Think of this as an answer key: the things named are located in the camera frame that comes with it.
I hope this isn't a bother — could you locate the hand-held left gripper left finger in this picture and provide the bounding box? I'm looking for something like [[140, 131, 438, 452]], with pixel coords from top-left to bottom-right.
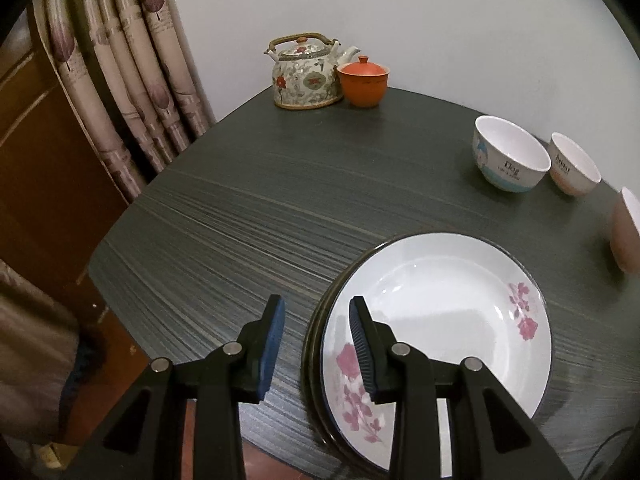
[[60, 294, 287, 480]]

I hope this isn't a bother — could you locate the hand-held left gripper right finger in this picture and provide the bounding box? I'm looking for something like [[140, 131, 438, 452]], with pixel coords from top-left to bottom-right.
[[348, 296, 578, 480]]

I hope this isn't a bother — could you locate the white plate with pink flowers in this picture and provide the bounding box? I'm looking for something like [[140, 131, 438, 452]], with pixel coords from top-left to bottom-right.
[[320, 234, 553, 473]]

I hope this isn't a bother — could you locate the small bowl with blue print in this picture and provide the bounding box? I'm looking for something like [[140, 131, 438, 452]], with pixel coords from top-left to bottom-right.
[[472, 115, 552, 194]]

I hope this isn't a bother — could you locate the small bowl with pink print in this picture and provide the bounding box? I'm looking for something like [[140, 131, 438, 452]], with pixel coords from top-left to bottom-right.
[[546, 132, 602, 197]]

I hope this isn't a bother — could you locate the large pink bowl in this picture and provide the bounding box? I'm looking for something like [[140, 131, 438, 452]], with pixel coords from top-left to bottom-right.
[[609, 186, 640, 275]]

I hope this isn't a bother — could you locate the brown cloth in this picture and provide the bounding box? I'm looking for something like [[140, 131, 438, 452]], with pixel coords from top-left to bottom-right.
[[0, 260, 81, 446]]

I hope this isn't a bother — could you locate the orange lidded cup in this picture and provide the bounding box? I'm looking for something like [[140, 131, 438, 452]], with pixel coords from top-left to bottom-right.
[[336, 56, 390, 108]]

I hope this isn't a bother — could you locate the floral ceramic teapot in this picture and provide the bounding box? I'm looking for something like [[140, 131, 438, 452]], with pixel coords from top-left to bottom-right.
[[263, 32, 362, 110]]

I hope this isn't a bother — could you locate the brown wooden cabinet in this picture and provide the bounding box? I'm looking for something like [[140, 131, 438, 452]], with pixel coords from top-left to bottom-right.
[[0, 5, 151, 331]]

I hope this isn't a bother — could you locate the beige patterned curtain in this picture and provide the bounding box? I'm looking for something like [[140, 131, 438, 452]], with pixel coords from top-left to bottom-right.
[[30, 0, 218, 206]]

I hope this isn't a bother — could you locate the black cable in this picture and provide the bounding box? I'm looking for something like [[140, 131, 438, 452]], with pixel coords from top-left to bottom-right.
[[580, 427, 633, 480]]

